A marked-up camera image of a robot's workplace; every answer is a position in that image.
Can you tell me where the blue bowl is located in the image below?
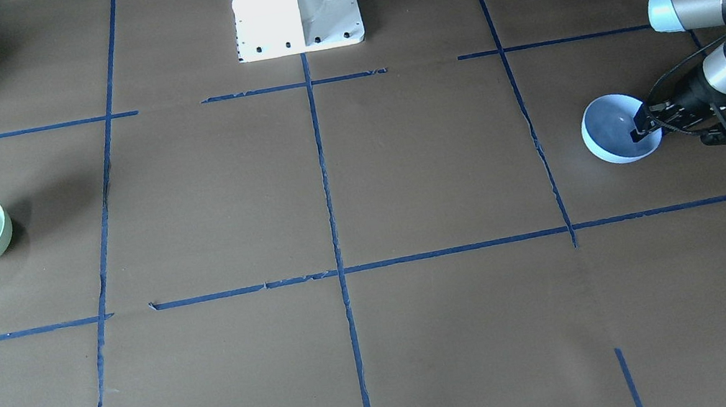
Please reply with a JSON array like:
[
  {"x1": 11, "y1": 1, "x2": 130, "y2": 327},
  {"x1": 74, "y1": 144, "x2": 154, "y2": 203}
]
[{"x1": 581, "y1": 93, "x2": 663, "y2": 165}]

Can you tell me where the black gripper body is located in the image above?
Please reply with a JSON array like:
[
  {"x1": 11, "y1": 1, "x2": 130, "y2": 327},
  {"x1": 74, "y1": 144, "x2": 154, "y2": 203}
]
[{"x1": 653, "y1": 71, "x2": 724, "y2": 136}]

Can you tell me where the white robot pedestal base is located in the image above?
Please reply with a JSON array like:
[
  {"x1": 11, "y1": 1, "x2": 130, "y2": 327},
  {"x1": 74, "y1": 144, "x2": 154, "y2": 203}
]
[{"x1": 231, "y1": 0, "x2": 366, "y2": 63}]

